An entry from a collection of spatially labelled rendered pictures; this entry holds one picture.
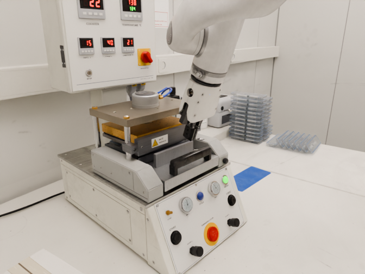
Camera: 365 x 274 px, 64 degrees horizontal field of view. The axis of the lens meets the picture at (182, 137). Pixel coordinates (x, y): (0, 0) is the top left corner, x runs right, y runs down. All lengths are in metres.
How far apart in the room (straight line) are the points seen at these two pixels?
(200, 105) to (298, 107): 2.53
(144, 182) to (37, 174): 0.65
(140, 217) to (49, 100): 0.66
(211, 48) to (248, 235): 0.56
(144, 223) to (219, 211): 0.24
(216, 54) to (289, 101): 2.57
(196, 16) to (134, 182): 0.40
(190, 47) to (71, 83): 0.40
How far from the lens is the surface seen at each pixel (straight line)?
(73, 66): 0.89
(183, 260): 0.79
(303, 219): 1.05
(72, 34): 0.89
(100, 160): 0.84
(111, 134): 0.88
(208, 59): 0.65
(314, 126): 3.18
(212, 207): 0.86
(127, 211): 0.79
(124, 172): 0.75
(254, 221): 0.99
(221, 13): 0.55
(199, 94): 0.67
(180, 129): 0.86
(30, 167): 1.26
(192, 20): 0.57
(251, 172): 1.30
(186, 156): 0.76
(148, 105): 0.85
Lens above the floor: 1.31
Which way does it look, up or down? 19 degrees down
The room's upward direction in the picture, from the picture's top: straight up
